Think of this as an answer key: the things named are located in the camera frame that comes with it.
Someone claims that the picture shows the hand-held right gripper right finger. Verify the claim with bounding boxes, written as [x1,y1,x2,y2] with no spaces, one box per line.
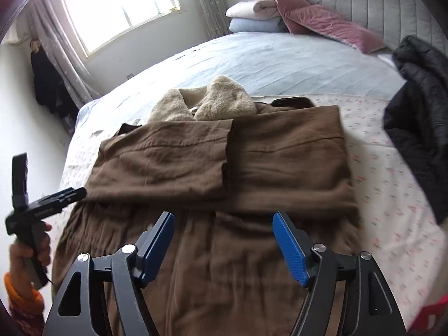
[272,211,408,336]

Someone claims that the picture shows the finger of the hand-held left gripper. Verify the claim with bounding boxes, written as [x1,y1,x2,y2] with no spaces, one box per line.
[41,188,76,204]
[52,188,88,211]

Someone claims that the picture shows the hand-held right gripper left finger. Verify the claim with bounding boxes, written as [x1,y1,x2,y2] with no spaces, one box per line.
[42,212,176,336]

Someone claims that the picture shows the brown coat with fleece collar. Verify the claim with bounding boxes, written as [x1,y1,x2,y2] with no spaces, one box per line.
[51,74,363,336]

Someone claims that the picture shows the dark hanging clothes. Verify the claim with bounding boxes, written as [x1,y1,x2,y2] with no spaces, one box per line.
[30,47,79,134]

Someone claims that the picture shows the person's left hand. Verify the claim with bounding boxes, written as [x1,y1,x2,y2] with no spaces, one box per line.
[9,224,53,281]

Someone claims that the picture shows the bed with floral sheet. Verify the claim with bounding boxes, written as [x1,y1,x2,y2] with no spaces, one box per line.
[52,30,448,336]

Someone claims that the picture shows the grey patterned curtain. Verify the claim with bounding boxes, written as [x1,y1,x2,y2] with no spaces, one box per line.
[189,0,233,41]
[21,0,102,106]

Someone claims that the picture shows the red cloth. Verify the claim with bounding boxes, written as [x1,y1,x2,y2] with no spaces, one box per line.
[408,296,448,336]

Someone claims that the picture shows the black puffer jacket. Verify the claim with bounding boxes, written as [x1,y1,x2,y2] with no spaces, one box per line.
[383,35,448,225]

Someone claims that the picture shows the light blue bedspread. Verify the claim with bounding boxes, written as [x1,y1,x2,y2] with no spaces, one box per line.
[79,31,408,127]

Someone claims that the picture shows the window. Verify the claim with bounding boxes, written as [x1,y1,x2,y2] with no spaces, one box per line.
[59,0,183,57]

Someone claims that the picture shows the light blue pillow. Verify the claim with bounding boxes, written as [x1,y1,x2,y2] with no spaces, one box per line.
[229,17,289,35]

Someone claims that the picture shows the pink velvet pillow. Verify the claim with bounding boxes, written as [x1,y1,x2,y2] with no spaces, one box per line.
[247,0,387,54]

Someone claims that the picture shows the white folded pillow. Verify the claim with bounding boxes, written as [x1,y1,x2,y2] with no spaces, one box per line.
[226,0,284,20]

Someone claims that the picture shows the grey padded headboard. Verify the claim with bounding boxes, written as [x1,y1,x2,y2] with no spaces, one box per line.
[264,0,447,55]

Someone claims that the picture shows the orange bracelet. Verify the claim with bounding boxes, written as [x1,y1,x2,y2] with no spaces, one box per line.
[3,272,44,303]

